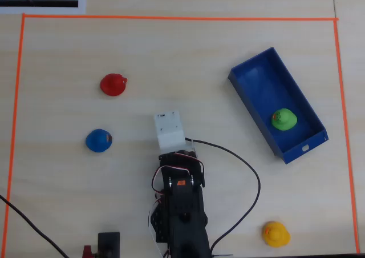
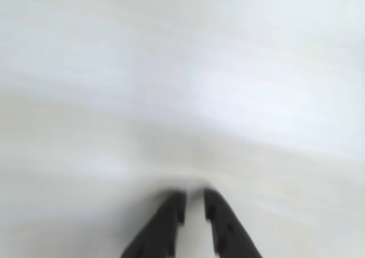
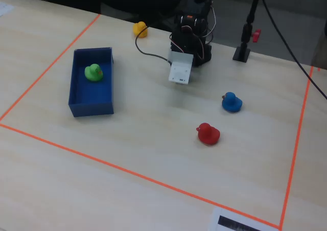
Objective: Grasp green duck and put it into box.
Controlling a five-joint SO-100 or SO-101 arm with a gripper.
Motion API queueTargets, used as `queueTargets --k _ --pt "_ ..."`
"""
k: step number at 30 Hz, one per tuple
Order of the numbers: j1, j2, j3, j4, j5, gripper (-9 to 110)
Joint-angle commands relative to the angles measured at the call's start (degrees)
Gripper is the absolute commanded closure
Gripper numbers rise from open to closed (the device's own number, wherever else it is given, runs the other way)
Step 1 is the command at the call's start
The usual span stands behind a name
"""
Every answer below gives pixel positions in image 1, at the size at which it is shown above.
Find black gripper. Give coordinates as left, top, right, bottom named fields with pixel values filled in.
left=158, top=143, right=206, bottom=189

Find green rubber duck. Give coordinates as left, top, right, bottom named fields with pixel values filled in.
left=270, top=108, right=298, bottom=132

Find blue rubber duck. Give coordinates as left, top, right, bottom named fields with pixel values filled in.
left=85, top=128, right=113, bottom=154

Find red rubber duck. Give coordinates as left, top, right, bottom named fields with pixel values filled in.
left=99, top=73, right=128, bottom=97

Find blue plastic box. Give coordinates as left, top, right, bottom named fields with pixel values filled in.
left=227, top=46, right=329, bottom=165

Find yellow rubber duck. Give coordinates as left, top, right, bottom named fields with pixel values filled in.
left=262, top=220, right=291, bottom=248

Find orange tape strip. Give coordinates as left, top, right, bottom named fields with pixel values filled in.
left=22, top=13, right=339, bottom=22
left=1, top=14, right=26, bottom=258
left=332, top=19, right=362, bottom=255

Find red and white servo wires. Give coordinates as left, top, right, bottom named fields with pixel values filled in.
left=147, top=152, right=206, bottom=256

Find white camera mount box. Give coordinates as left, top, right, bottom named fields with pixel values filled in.
left=153, top=109, right=186, bottom=151

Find black camera cable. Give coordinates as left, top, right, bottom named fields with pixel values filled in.
left=184, top=137, right=261, bottom=258

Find black clamp with red handle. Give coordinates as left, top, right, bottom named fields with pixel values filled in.
left=82, top=231, right=121, bottom=258

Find black power cable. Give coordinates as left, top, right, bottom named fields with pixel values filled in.
left=0, top=194, right=71, bottom=258

